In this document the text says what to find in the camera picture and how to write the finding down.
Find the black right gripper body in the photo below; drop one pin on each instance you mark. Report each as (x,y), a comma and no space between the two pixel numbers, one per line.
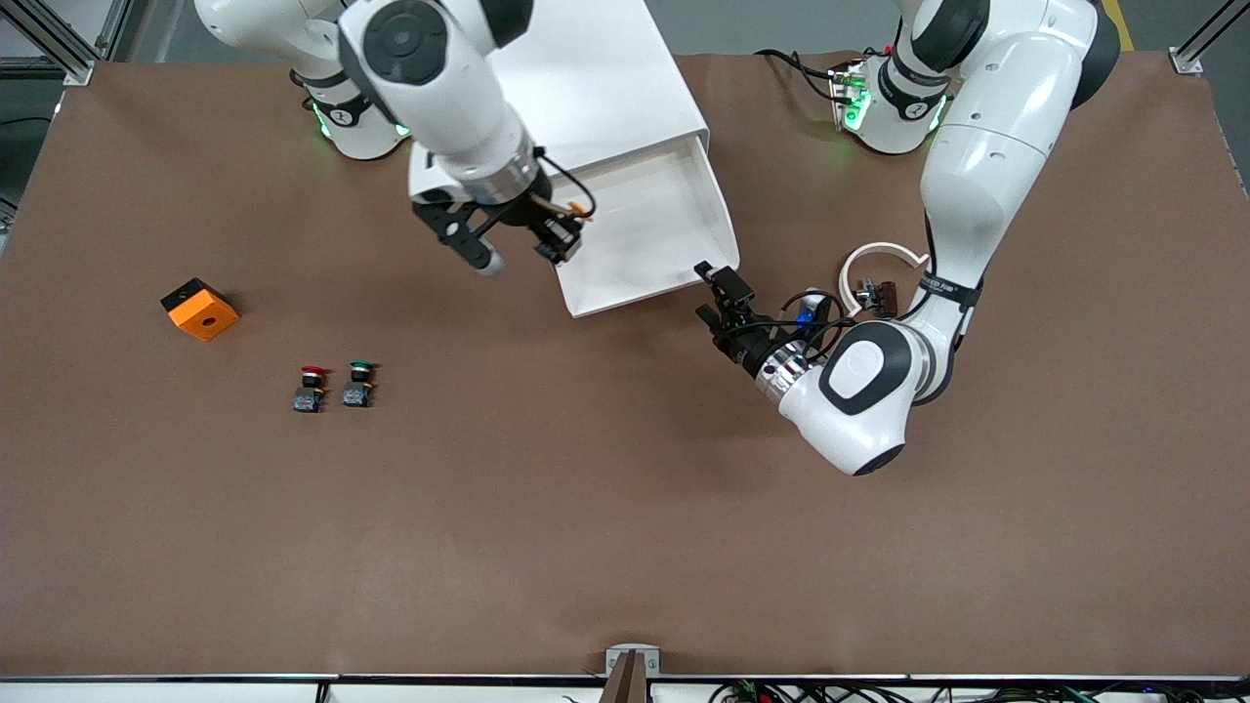
(532,217)

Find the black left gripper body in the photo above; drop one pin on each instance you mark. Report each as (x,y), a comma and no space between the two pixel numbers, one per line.
(750,345)

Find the yellow push button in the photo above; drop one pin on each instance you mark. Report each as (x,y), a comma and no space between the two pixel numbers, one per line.
(578,208)

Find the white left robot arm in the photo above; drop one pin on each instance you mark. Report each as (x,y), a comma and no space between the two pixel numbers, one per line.
(986,166)

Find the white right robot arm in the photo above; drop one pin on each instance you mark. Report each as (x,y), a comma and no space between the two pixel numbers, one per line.
(439,88)

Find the green push button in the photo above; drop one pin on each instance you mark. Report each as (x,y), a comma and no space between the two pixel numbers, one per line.
(358,387)

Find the red push button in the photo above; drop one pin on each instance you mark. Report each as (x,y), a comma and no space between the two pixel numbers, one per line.
(310,391)

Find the dark brown small component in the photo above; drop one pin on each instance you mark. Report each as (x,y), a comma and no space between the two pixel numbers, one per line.
(884,293)

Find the orange cube with hole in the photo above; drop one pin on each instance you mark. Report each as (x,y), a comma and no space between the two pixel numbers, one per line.
(203,314)

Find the white curved plastic bracket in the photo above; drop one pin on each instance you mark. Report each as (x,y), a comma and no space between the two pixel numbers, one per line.
(884,247)

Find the grey metal table bracket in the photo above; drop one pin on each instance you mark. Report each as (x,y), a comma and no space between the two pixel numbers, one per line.
(650,664)

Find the brown camera stand post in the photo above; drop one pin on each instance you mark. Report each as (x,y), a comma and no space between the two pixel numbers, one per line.
(625,688)

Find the aluminium frame profile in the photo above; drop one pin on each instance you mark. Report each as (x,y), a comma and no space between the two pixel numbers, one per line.
(68,61)

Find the aluminium frame corner post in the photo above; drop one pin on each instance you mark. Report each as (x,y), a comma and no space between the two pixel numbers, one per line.
(1187,62)

